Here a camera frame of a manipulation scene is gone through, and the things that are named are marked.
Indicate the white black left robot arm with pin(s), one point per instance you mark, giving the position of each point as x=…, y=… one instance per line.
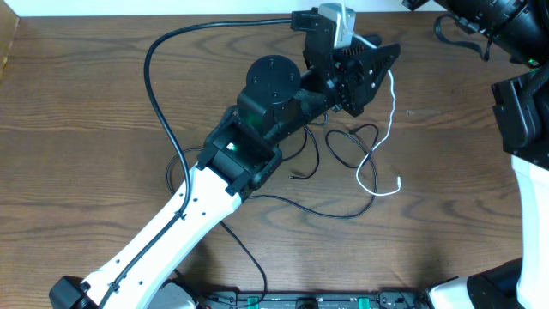
x=237, y=158

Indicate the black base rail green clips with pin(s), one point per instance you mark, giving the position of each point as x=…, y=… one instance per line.
x=388, y=299

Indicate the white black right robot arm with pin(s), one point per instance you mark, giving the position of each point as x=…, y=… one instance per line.
x=519, y=27

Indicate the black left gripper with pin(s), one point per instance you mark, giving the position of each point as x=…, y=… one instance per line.
x=345, y=80

